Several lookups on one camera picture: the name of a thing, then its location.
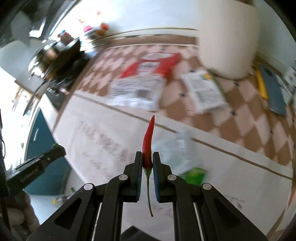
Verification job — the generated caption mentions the red chili pepper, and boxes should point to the red chili pepper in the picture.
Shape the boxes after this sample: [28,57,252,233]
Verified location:
[142,115,155,217]

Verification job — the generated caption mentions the white green medicine box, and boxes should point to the white green medicine box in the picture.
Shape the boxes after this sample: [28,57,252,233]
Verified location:
[181,69,229,114]

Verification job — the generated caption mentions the red white sugar bag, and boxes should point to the red white sugar bag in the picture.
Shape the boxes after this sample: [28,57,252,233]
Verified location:
[108,52,181,111]

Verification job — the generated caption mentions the teal cabinet door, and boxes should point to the teal cabinet door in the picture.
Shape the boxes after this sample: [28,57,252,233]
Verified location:
[25,110,70,196]

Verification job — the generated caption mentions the green white packet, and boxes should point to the green white packet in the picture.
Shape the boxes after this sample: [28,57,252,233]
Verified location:
[181,167,207,186]

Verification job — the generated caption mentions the white crumpled wrapper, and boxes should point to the white crumpled wrapper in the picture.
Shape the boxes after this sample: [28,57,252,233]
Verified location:
[152,132,194,175]

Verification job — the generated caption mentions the checkered beige tablecloth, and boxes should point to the checkered beige tablecloth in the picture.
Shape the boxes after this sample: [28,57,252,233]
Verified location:
[54,44,295,238]

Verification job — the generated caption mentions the black stove with pots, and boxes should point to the black stove with pots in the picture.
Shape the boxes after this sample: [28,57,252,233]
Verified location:
[23,38,98,114]

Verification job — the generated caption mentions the white printed packet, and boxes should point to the white printed packet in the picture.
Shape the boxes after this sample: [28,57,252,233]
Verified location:
[277,66,295,105]

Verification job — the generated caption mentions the colourful toys on counter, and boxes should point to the colourful toys on counter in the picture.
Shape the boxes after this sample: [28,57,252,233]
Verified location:
[57,23,109,42]

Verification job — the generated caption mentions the yellow cloth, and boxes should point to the yellow cloth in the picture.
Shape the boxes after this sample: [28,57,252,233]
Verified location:
[253,65,268,100]

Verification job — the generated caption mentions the large cream cylindrical container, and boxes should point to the large cream cylindrical container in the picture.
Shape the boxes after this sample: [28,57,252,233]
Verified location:
[199,1,260,79]

